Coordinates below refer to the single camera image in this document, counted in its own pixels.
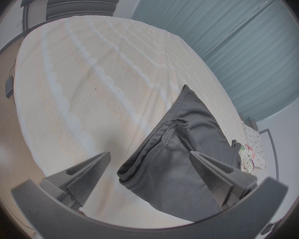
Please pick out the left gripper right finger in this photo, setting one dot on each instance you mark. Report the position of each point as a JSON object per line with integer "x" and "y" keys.
{"x": 214, "y": 175}

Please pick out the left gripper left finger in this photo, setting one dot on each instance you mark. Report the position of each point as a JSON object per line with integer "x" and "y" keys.
{"x": 89, "y": 177}

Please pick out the black T-shirt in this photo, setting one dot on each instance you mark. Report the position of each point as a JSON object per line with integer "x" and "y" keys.
{"x": 177, "y": 170}

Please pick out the white printed pyjama garment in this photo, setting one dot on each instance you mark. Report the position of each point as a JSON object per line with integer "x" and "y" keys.
{"x": 244, "y": 158}

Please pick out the pink garment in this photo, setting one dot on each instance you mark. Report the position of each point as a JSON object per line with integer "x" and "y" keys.
{"x": 250, "y": 149}

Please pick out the white printed pillow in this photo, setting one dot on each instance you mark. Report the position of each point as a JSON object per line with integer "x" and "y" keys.
{"x": 255, "y": 143}

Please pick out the grey bedside table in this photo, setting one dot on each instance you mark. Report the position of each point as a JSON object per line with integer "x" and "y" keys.
{"x": 250, "y": 123}

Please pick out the bed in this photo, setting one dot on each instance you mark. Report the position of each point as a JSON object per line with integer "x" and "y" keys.
{"x": 89, "y": 83}

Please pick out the blue-green curtain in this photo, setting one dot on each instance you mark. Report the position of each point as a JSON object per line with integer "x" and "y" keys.
{"x": 259, "y": 66}
{"x": 189, "y": 14}

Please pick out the black power adapter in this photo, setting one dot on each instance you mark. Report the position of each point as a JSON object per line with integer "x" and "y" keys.
{"x": 9, "y": 87}

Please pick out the black chest of drawers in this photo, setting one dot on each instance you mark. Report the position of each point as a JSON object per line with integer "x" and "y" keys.
{"x": 77, "y": 4}

